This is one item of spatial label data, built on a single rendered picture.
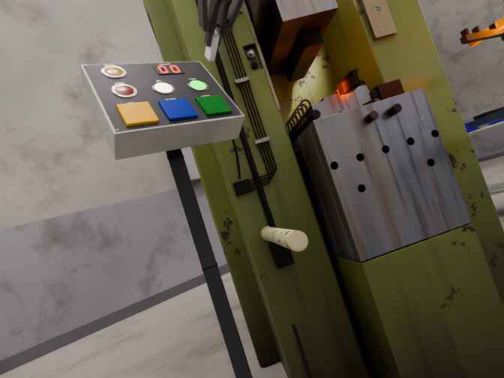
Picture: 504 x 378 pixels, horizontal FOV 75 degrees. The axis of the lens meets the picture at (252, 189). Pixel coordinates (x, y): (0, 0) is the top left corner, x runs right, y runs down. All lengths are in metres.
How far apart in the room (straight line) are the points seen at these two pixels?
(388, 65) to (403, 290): 0.82
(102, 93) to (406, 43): 1.12
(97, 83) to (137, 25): 4.56
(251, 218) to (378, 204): 0.42
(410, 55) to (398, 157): 0.52
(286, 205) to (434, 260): 0.49
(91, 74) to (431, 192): 1.01
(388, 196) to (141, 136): 0.72
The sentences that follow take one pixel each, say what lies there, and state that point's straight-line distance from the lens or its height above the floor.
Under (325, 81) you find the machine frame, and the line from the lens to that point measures 1.71.
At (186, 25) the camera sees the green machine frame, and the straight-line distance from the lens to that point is 1.35.
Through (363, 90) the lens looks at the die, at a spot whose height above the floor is 0.98.
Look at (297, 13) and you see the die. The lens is 1.24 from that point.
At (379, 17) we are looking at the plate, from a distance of 1.49.
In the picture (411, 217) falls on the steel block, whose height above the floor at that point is 0.54.
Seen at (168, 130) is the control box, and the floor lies 0.95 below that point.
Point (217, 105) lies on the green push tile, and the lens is 0.90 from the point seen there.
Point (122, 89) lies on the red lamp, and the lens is 0.90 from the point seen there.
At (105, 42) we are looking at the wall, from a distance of 5.13.
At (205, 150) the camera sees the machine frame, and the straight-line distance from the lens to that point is 1.63.
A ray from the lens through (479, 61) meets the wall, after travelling 11.69.
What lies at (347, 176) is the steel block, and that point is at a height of 0.72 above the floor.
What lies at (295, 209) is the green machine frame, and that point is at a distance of 1.18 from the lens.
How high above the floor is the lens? 0.71
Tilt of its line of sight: 4 degrees up
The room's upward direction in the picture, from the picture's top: 18 degrees counter-clockwise
